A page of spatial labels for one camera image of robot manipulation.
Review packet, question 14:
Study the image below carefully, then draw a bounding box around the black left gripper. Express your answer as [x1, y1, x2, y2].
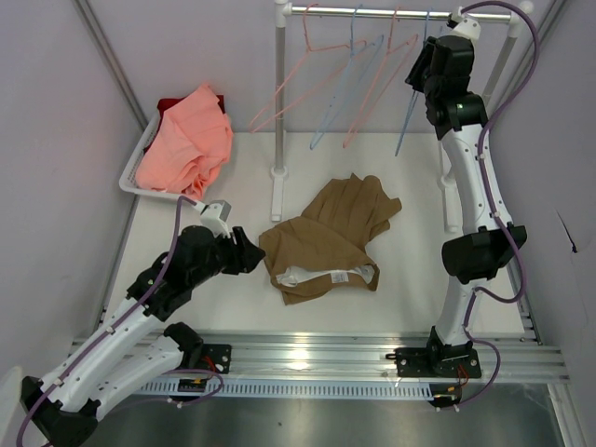
[189, 226, 264, 288]

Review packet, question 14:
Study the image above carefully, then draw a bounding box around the blue wire hanger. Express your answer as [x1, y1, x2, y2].
[309, 5, 385, 150]
[394, 8, 433, 156]

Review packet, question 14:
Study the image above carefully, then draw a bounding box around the tan pleated skirt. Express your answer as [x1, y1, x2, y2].
[259, 175, 402, 305]

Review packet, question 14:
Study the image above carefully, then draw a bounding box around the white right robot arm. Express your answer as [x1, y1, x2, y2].
[406, 34, 527, 376]

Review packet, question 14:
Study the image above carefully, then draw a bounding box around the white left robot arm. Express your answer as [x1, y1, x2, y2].
[20, 225, 265, 446]

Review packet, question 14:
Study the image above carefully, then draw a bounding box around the white garment rack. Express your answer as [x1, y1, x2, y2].
[269, 0, 535, 233]

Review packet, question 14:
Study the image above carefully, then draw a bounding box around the white perforated laundry basket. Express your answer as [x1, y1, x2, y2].
[118, 112, 179, 201]

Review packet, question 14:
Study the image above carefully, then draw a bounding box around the salmon pink garment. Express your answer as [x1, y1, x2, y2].
[136, 83, 234, 200]

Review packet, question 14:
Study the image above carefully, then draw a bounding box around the dark red garment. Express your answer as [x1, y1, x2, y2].
[142, 94, 226, 154]

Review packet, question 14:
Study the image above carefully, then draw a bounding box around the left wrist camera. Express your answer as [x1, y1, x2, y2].
[193, 200, 232, 238]

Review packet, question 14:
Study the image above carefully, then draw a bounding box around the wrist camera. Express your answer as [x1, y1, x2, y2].
[447, 7, 481, 43]
[193, 200, 232, 238]

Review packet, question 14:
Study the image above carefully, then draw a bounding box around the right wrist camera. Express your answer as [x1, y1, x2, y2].
[447, 7, 481, 43]

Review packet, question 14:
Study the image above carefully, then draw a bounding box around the pink wire hanger left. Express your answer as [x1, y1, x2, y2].
[249, 1, 350, 133]

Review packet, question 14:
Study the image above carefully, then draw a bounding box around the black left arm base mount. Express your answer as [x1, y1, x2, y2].
[164, 322, 232, 374]

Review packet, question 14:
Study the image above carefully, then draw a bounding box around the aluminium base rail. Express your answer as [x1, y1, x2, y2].
[69, 331, 569, 386]

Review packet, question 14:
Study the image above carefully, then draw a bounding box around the slotted white cable duct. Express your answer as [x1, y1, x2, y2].
[136, 378, 433, 401]

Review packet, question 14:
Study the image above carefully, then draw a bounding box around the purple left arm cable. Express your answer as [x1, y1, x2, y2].
[16, 196, 224, 447]

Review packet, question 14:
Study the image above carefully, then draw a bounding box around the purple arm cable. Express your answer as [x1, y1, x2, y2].
[432, 1, 541, 411]
[16, 196, 224, 447]

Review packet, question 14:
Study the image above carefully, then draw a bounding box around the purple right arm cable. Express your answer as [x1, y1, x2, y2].
[432, 1, 541, 411]

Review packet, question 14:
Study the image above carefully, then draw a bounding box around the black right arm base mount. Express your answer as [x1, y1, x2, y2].
[385, 327, 481, 379]

